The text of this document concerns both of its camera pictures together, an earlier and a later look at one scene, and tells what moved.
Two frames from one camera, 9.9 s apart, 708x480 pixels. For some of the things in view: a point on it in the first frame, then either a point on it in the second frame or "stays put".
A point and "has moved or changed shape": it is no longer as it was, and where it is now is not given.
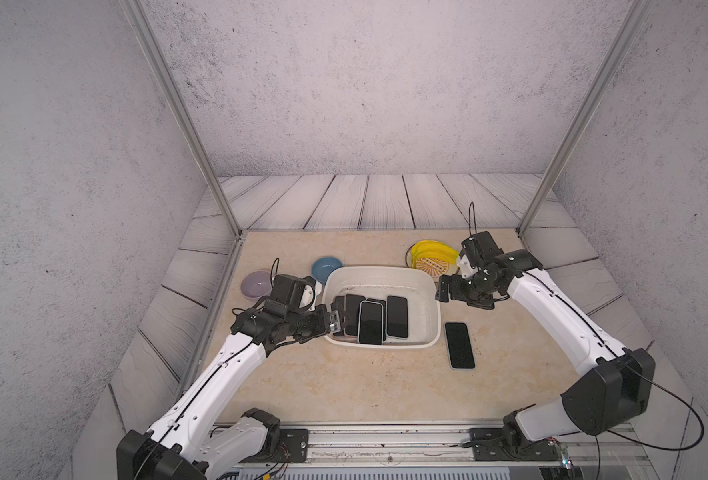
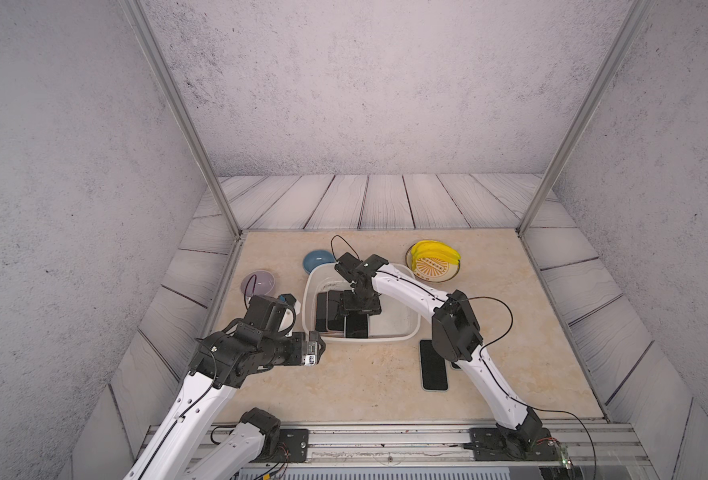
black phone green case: (460, 346) has moved or changed shape
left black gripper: (323, 325) to (299, 347)
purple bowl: (256, 284) stays put
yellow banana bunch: (433, 249) stays put
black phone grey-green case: (397, 316) to (356, 326)
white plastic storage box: (419, 284) has moved or changed shape
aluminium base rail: (445, 447) stays put
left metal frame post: (138, 14) stays put
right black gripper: (454, 281) to (370, 308)
